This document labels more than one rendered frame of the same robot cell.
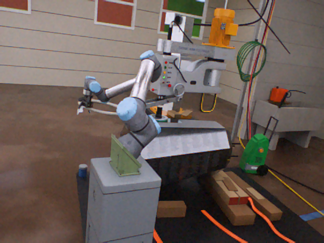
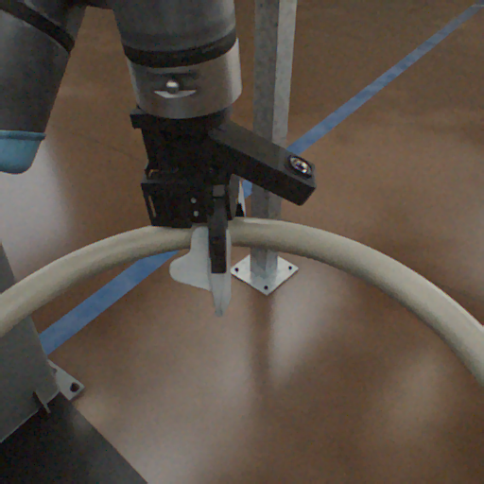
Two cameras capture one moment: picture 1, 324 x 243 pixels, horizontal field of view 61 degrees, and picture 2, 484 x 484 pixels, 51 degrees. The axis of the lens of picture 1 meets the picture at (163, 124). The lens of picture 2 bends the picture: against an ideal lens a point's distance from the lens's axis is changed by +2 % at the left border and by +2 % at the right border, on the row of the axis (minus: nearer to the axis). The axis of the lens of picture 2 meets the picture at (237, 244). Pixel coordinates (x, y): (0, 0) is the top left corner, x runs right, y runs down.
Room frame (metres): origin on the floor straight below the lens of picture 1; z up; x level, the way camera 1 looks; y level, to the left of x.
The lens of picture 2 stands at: (2.88, 0.59, 1.34)
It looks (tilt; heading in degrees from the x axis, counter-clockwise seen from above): 40 degrees down; 154
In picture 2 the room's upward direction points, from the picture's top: straight up
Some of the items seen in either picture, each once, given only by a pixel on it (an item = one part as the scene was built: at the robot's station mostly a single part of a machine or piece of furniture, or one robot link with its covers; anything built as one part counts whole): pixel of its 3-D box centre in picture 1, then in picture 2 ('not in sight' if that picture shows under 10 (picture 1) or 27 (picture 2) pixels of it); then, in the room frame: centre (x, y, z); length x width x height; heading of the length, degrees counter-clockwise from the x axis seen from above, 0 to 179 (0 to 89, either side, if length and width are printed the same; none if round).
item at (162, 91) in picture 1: (170, 76); not in sight; (3.09, 0.00, 1.36); 0.36 x 0.22 x 0.45; 120
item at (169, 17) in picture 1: (172, 19); not in sight; (3.82, 0.07, 2.00); 0.20 x 0.18 x 0.15; 22
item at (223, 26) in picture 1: (222, 28); not in sight; (3.36, -0.51, 1.94); 0.31 x 0.28 x 0.40; 30
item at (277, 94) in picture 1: (280, 94); not in sight; (5.61, -2.26, 1.00); 0.50 x 0.22 x 0.33; 118
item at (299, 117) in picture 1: (286, 124); not in sight; (5.48, -2.46, 0.43); 1.30 x 0.62 x 0.86; 118
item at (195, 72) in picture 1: (194, 79); not in sight; (3.23, -0.28, 1.35); 0.74 x 0.23 x 0.49; 120
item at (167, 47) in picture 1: (195, 51); not in sight; (3.22, -0.24, 1.66); 0.96 x 0.25 x 0.17; 120
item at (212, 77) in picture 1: (212, 77); not in sight; (3.38, -0.50, 1.39); 0.19 x 0.19 x 0.20
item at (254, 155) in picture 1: (257, 144); not in sight; (3.94, -1.45, 0.43); 0.35 x 0.35 x 0.87; 7
